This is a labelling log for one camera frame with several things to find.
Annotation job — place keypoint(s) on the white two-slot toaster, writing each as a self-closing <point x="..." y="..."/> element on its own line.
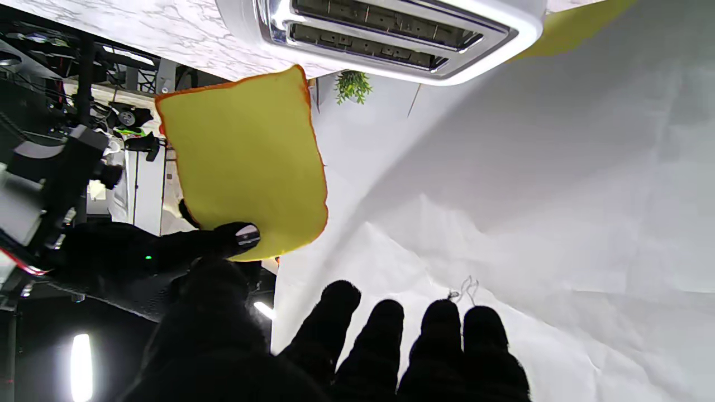
<point x="503" y="33"/>

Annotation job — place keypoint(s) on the small potted green plant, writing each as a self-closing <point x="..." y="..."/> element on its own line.
<point x="353" y="86"/>

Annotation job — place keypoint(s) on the white crumpled backdrop sheet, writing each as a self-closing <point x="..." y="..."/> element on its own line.
<point x="558" y="195"/>

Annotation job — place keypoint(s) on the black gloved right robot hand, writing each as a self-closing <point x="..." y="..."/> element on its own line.
<point x="123" y="257"/>

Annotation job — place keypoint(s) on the yellow toy toast slice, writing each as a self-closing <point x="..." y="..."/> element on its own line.
<point x="246" y="162"/>

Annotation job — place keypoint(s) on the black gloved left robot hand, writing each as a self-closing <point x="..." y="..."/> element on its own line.
<point x="212" y="346"/>

